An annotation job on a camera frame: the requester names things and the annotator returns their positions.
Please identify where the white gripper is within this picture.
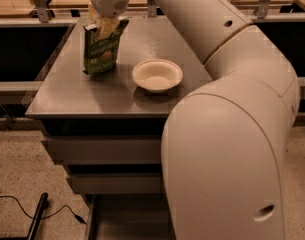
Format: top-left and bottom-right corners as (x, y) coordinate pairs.
(88, 0), (130, 40)

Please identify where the green jalapeno chip bag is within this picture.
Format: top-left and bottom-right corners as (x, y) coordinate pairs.
(83, 19), (129, 75)

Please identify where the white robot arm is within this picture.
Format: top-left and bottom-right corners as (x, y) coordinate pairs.
(153, 0), (300, 240)

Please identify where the grey drawer cabinet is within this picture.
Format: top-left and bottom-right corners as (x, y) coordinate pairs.
(25, 15), (215, 240)

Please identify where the grey top drawer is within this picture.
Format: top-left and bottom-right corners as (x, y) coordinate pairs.
(41, 136), (161, 165)

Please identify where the grey middle drawer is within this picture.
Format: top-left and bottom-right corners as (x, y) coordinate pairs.
(66, 173), (164, 195)

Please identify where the grey open bottom drawer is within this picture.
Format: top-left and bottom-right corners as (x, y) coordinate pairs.
(84, 194), (176, 240)

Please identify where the white paper bowl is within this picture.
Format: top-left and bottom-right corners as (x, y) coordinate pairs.
(132, 59), (183, 93)

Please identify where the black floor stand bar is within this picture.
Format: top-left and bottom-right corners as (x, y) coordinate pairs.
(0, 192), (48, 240)

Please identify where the black floor cable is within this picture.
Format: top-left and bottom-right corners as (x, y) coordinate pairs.
(0, 194), (88, 225)

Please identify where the metal guard rail frame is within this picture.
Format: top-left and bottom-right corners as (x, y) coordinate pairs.
(0, 0), (305, 132)

